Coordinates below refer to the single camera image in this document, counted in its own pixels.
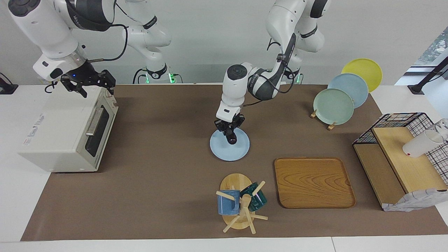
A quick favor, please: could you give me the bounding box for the light blue plate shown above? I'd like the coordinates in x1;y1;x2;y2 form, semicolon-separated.
210;126;250;162

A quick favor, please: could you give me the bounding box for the glass oven door with handle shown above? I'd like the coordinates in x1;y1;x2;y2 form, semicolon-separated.
78;105;119;168

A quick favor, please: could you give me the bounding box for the white toaster oven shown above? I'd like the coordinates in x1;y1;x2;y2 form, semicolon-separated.
18;85;119;173

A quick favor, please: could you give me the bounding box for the wooden mug tree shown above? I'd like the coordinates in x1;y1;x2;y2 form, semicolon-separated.
216;173;268;234

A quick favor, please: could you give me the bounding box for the brown table mat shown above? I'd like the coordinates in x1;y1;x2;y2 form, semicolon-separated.
20;84;448;241

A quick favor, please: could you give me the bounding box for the blue mug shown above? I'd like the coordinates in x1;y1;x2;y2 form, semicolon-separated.
217;190;241;215

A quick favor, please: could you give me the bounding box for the dark green mug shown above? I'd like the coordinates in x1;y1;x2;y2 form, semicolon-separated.
239;182;267;212

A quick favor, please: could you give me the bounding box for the wooden plate rack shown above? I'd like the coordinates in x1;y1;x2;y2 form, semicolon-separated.
310;109;336;131

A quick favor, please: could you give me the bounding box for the square wooden tray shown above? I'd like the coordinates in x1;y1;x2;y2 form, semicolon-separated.
274;157;356;209

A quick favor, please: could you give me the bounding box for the pale green plate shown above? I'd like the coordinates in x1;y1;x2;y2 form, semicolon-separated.
313;89;355;125

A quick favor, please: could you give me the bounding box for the grey blue plate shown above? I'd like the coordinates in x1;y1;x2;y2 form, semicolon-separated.
327;73;369;109

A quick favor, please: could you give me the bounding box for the yellow plate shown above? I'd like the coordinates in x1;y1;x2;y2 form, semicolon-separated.
341;58;383;93

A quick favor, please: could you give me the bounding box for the wooden two-tier shelf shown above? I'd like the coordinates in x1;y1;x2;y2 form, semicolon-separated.
353;127;448;210

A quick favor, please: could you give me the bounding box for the white paper cup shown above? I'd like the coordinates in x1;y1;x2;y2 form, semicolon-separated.
402;129;445;158

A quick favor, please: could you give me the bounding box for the white patterned cloth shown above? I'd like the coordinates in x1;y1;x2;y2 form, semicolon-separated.
382;188;448;212

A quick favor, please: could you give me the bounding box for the clear drinking glass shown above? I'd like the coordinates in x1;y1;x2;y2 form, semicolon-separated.
434;118;448;140

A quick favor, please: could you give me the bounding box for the window with greenery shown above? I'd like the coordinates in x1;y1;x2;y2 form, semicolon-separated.
413;28;448;67

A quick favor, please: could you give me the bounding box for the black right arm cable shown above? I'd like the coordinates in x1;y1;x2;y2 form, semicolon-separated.
65;0;128;63

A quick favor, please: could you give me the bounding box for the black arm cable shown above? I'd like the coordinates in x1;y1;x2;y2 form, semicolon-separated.
243;33;298;107
65;0;128;63

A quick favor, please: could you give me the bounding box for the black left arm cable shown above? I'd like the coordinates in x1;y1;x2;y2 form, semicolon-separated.
243;33;298;107

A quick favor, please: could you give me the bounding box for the black wire basket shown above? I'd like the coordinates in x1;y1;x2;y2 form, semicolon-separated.
352;112;448;185

